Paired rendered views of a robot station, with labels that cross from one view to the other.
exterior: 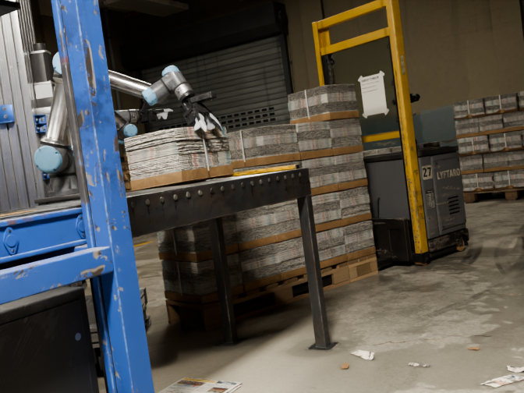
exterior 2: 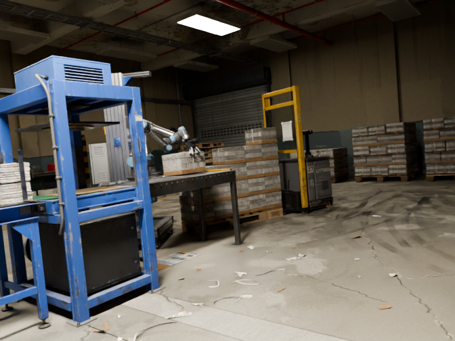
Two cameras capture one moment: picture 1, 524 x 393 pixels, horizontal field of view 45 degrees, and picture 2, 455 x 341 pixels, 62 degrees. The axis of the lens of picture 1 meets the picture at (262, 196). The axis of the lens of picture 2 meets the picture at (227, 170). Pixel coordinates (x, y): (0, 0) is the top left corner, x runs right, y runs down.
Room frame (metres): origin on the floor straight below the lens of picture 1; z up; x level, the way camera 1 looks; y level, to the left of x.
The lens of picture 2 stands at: (-1.28, -0.61, 1.02)
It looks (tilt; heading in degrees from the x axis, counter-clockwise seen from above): 3 degrees down; 7
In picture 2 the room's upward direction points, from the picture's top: 5 degrees counter-clockwise
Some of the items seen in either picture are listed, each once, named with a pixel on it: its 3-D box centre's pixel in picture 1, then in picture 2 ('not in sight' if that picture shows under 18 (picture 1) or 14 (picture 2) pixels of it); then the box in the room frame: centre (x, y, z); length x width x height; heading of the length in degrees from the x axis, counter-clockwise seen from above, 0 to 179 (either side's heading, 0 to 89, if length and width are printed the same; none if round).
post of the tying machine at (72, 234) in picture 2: not in sight; (68, 202); (0.99, 0.69, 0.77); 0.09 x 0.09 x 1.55; 58
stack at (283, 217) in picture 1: (256, 235); (223, 195); (3.79, 0.07, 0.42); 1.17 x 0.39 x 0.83; 130
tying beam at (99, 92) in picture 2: not in sight; (66, 101); (1.47, 0.90, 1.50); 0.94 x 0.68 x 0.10; 58
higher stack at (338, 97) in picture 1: (332, 183); (263, 172); (4.26, -0.49, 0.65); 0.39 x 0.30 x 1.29; 40
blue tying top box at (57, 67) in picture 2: not in sight; (63, 81); (1.47, 0.90, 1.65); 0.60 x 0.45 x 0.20; 58
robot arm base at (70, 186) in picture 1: (64, 184); not in sight; (2.88, 0.90, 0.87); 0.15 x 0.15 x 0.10
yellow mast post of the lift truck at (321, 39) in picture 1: (334, 136); (269, 149); (4.79, -0.61, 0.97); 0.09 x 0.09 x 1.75; 40
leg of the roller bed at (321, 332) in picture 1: (313, 271); (235, 212); (2.75, -0.18, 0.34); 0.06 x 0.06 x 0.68; 58
